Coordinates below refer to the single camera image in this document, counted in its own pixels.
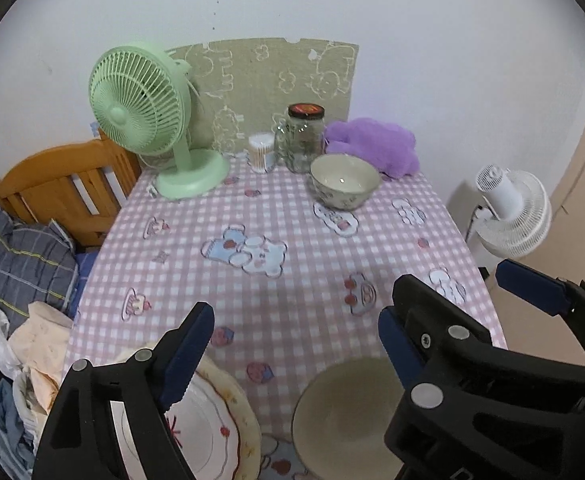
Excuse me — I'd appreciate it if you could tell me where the pink checkered tablecloth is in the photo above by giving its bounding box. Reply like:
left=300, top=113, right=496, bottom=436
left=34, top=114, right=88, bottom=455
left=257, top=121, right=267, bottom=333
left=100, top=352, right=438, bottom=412
left=66, top=159, right=505, bottom=479

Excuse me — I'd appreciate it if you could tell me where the cotton swab container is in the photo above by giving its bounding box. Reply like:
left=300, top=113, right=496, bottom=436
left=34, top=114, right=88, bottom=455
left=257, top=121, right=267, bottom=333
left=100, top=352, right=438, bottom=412
left=248, top=132, right=276, bottom=174

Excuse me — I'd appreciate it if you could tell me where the scalloped yellow floral plate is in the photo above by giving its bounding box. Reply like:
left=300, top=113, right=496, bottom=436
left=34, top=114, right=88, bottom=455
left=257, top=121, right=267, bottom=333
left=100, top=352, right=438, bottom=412
left=111, top=341, right=264, bottom=480

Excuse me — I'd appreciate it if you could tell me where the glass jar with dark lid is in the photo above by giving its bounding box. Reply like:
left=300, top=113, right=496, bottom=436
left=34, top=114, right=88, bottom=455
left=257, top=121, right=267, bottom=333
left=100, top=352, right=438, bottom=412
left=275, top=103, right=325, bottom=174

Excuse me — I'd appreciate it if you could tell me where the green patterned board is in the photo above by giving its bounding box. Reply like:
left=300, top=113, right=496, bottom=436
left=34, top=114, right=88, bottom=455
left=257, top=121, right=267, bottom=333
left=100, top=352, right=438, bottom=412
left=168, top=38, right=358, bottom=154

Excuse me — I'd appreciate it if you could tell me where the white pink-rimmed plate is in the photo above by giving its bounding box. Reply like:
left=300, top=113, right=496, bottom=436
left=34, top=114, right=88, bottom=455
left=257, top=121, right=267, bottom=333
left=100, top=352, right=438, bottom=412
left=109, top=368, right=246, bottom=480

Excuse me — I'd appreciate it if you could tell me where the pile of clothes and bags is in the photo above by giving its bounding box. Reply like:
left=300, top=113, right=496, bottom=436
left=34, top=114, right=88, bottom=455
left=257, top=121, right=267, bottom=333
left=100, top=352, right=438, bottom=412
left=0, top=301, right=72, bottom=479

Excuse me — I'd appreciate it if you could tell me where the purple plush cushion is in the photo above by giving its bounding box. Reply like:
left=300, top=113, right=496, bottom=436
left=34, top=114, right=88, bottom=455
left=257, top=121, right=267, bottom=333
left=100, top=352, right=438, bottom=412
left=324, top=118, right=420, bottom=179

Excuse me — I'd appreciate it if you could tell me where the white desk fan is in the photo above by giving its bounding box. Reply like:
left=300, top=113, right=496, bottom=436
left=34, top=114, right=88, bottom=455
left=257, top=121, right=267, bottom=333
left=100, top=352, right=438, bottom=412
left=475, top=165, right=553, bottom=259

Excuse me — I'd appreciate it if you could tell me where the grey plaid pillow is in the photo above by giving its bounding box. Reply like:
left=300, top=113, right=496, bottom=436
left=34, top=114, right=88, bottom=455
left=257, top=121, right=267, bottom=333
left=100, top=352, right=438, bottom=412
left=0, top=210, right=79, bottom=328

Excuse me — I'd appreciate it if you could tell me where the cream ceramic bowl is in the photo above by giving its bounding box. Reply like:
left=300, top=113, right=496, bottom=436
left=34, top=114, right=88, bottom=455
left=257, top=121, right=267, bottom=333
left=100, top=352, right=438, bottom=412
left=291, top=356, right=404, bottom=480
left=309, top=154, right=381, bottom=211

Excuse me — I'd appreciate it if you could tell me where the green desk fan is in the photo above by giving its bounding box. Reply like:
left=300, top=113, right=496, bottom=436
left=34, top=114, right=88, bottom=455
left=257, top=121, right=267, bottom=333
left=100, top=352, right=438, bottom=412
left=88, top=42, right=230, bottom=200

